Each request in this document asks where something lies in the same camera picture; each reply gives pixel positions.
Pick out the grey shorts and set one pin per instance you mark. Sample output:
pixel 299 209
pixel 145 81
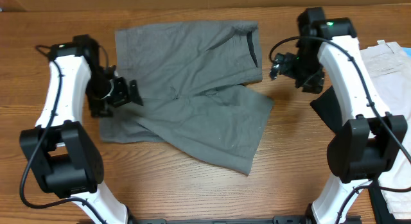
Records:
pixel 193 78

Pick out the light blue cloth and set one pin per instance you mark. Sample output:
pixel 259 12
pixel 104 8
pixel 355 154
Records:
pixel 407 50

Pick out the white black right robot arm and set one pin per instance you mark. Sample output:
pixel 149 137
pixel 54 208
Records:
pixel 335 43

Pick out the light beige folded shorts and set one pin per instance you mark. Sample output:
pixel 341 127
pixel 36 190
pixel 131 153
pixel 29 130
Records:
pixel 388 65

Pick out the black folded garment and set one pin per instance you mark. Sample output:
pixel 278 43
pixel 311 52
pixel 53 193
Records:
pixel 360 152

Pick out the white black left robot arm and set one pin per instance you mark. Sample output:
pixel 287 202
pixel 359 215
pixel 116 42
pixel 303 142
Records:
pixel 64 165

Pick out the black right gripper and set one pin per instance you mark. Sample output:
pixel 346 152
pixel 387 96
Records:
pixel 314 82

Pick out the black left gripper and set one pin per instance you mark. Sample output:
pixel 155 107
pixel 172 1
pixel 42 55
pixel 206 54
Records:
pixel 123 95

